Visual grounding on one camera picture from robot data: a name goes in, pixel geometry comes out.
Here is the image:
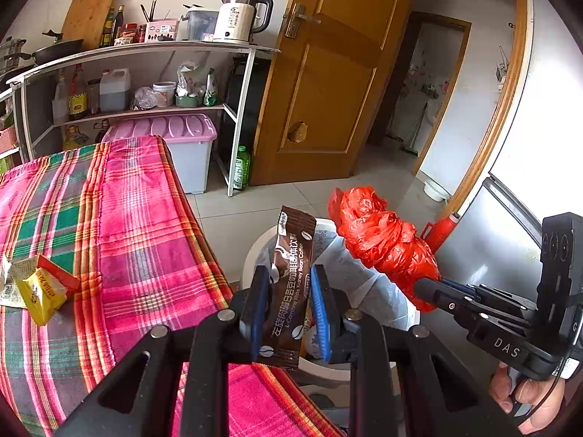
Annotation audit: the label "clear plastic bottle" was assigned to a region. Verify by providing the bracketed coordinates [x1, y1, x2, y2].
[52, 77, 70, 125]

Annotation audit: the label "green plastic bottle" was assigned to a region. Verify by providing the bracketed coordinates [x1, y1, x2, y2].
[233, 146, 252, 192]

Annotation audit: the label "white plastic bags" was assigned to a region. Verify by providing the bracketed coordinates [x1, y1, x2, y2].
[177, 61, 218, 107]

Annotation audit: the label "metal door handle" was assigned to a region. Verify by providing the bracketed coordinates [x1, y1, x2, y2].
[285, 4, 322, 39]

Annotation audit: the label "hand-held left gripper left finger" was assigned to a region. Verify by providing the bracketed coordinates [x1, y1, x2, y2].
[55, 265, 271, 437]

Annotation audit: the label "black frying pan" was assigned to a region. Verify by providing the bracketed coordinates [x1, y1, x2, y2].
[20, 29, 85, 65]

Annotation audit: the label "clear plastic bag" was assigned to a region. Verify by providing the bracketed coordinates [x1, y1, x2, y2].
[132, 87, 158, 111]

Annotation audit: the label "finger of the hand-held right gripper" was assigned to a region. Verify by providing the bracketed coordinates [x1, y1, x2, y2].
[414, 277, 484, 329]
[439, 277, 535, 314]

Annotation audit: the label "black appliance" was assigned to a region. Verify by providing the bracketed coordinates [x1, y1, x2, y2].
[218, 57, 269, 178]

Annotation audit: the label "pink lid storage box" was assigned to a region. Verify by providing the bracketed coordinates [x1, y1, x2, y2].
[101, 114, 218, 194]

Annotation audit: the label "steel steamer pot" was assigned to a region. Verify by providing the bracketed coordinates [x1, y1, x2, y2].
[0, 36, 28, 76]

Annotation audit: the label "silver refrigerator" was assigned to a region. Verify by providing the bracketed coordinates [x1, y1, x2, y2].
[435, 0, 583, 328]

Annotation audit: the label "clear plastic storage container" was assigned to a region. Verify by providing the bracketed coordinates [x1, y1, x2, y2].
[182, 7, 220, 42]

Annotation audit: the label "red plastic bag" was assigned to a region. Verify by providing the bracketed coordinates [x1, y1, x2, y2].
[328, 186, 442, 314]

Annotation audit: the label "wooden door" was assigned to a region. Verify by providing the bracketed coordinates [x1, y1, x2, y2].
[250, 0, 422, 187]

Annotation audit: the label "small yellow red packet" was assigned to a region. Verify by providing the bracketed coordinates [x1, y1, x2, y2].
[9, 254, 82, 327]

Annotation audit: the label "pink utensil holder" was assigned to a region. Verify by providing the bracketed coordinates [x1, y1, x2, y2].
[145, 18, 179, 44]

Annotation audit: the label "white plastic tub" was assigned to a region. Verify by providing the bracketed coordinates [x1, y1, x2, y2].
[152, 81, 177, 107]

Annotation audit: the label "white basin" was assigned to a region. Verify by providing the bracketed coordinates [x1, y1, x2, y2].
[423, 180, 449, 202]

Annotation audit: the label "white plastic jug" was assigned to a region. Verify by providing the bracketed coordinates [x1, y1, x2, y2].
[99, 68, 131, 112]

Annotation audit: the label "person's right hand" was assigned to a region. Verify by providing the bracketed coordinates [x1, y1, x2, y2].
[489, 359, 566, 436]

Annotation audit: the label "yellow label sauce bottle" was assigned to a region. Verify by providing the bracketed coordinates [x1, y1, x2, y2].
[68, 64, 89, 120]

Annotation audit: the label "white electric kettle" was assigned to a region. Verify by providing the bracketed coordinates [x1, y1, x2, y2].
[213, 0, 274, 44]

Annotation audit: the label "white trash bin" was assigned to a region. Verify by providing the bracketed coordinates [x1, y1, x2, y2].
[241, 217, 422, 426]

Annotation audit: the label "yellow label oil bottle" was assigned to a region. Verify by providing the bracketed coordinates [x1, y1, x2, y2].
[101, 7, 114, 47]

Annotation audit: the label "brown coffee sachet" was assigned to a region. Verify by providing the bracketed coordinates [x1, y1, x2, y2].
[259, 206, 317, 371]

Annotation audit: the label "yellow cooking oil bottle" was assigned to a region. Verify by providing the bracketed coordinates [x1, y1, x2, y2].
[61, 125, 92, 151]

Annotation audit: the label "white kitchen shelf rack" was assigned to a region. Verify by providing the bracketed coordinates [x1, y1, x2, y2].
[7, 40, 281, 197]
[0, 84, 23, 165]

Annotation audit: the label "wooden cutting board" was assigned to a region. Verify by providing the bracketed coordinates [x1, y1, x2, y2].
[61, 0, 121, 51]

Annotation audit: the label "red plastic bottle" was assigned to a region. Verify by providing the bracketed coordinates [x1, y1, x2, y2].
[421, 213, 461, 253]

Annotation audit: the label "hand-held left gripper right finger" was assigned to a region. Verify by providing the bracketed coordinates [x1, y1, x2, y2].
[310, 264, 522, 437]

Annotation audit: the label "beige snack wrapper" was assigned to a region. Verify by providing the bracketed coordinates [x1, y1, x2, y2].
[0, 255, 28, 308]

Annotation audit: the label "pink green plaid tablecloth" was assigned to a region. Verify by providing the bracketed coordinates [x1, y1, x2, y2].
[0, 135, 347, 437]

